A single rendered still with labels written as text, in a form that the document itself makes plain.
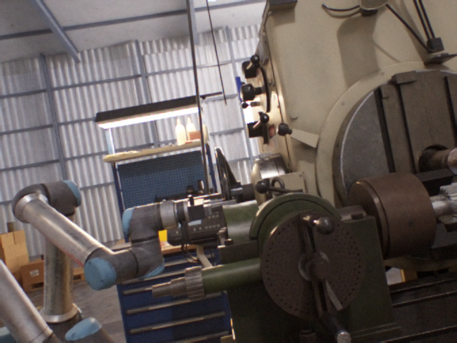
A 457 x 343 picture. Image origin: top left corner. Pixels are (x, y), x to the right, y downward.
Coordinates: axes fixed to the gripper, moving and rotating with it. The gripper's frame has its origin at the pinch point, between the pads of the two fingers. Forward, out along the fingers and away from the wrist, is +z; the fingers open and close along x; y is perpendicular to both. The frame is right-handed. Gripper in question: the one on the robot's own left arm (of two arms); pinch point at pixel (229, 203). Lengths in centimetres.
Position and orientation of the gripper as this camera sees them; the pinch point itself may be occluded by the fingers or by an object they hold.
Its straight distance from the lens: 126.1
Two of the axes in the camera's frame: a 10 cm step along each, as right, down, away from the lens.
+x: -1.0, -0.6, 9.9
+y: -1.7, -9.8, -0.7
